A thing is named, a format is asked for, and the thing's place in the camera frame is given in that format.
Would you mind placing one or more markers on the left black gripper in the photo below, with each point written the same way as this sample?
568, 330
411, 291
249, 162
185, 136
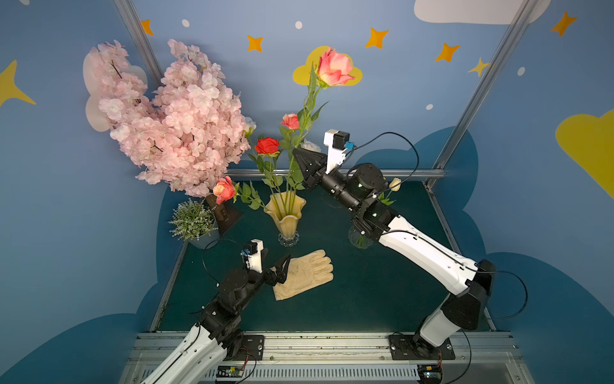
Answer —
271, 276

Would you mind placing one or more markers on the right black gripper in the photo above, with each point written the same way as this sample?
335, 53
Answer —
317, 172

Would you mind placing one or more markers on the red rose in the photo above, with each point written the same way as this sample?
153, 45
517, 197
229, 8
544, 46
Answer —
267, 152

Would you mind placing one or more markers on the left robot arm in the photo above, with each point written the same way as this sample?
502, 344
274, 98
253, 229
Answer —
216, 334

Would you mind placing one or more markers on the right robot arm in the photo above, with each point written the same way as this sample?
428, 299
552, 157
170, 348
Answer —
469, 283

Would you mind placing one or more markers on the beige work glove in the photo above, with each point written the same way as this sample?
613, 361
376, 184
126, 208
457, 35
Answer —
305, 273

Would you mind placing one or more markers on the yellow fluted glass vase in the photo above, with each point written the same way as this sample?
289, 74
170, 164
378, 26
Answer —
287, 226

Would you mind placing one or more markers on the dark metal tree base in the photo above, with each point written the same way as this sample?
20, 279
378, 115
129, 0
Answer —
226, 214

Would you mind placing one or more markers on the clear glass ribbon vase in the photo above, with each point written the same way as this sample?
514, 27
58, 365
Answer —
358, 240

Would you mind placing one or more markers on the small green potted plant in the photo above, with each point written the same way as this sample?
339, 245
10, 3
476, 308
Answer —
195, 223

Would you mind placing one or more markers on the left green circuit board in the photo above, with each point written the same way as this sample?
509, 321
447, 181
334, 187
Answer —
229, 372

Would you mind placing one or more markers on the green circuit board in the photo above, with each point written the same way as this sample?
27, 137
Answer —
429, 374
229, 372

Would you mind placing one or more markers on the pink cherry blossom tree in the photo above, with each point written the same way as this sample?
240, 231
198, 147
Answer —
188, 134

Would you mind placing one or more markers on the right green circuit board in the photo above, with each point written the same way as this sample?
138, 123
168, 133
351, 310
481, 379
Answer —
429, 374

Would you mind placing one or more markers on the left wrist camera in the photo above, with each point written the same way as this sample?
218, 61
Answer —
251, 254

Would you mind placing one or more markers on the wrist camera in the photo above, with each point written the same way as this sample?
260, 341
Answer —
339, 149
251, 254

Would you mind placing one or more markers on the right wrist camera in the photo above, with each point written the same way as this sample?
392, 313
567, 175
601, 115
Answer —
339, 149

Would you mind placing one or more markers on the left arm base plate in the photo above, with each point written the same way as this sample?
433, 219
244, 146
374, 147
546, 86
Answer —
246, 346

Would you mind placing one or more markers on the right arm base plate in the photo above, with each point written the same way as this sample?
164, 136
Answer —
406, 347

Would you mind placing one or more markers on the aluminium mounting rail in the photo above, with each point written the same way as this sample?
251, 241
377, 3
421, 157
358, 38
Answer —
345, 357

